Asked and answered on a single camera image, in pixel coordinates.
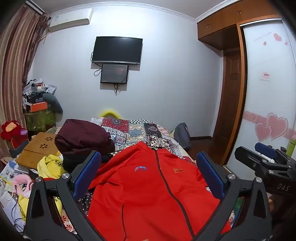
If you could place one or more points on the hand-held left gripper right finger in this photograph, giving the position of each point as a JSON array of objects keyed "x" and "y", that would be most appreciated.
[{"x": 209, "y": 171}]

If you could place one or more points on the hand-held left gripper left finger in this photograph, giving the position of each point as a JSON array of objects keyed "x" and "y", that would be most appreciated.
[{"x": 89, "y": 166}]

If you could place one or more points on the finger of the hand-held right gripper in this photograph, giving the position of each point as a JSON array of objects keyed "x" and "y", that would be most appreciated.
[
  {"x": 246, "y": 160},
  {"x": 266, "y": 150}
]

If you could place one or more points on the red zip jacket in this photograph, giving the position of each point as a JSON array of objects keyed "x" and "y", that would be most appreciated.
[{"x": 150, "y": 190}]

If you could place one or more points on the black folded garment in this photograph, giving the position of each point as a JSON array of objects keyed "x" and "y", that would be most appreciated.
[{"x": 105, "y": 158}]

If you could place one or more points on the navy folded garment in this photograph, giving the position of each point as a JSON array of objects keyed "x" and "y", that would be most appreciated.
[{"x": 69, "y": 162}]

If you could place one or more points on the green bottle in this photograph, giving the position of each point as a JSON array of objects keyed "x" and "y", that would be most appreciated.
[{"x": 292, "y": 144}]

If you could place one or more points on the maroon folded garment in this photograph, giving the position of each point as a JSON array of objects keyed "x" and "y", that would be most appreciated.
[{"x": 81, "y": 136}]

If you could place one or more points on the yellow printed hoodie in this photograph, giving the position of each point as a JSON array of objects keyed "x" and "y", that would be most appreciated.
[{"x": 52, "y": 165}]

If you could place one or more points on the grey backpack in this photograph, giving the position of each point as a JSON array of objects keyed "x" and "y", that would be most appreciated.
[{"x": 182, "y": 136}]

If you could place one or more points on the wooden lap desk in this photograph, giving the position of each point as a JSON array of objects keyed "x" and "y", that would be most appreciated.
[{"x": 38, "y": 148}]

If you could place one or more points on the yellow chair back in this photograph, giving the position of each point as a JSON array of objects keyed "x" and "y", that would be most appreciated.
[{"x": 109, "y": 113}]

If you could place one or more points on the white heart-print sliding door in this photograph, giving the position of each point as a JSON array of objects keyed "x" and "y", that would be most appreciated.
[{"x": 266, "y": 92}]

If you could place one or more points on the patterned patchwork bed sheet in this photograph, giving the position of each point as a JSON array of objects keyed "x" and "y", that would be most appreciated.
[{"x": 136, "y": 132}]

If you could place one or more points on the green covered side table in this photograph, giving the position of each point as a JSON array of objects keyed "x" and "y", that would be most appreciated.
[{"x": 40, "y": 119}]

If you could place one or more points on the pink cloth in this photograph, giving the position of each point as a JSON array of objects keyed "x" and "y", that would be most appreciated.
[{"x": 22, "y": 184}]

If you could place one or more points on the grey round cushion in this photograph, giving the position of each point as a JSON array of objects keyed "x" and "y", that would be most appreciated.
[{"x": 54, "y": 102}]

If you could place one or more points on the orange box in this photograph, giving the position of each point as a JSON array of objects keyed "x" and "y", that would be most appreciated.
[{"x": 38, "y": 107}]

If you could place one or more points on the red plush flower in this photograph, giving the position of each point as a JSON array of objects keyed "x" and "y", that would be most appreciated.
[{"x": 10, "y": 131}]

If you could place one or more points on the pile of clutter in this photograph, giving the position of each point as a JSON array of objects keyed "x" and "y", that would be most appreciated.
[{"x": 34, "y": 89}]

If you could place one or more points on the brown striped curtain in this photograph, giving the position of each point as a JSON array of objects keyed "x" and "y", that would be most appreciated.
[{"x": 16, "y": 69}]

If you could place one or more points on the wooden overhead cabinet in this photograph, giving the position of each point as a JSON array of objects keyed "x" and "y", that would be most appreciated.
[{"x": 231, "y": 20}]

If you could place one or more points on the white air conditioner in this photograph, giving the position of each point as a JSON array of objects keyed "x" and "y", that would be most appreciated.
[{"x": 69, "y": 19}]

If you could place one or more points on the small black wall monitor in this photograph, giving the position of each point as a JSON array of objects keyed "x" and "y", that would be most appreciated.
[{"x": 114, "y": 73}]

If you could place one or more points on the black wall television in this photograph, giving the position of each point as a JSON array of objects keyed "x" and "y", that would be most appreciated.
[{"x": 117, "y": 49}]

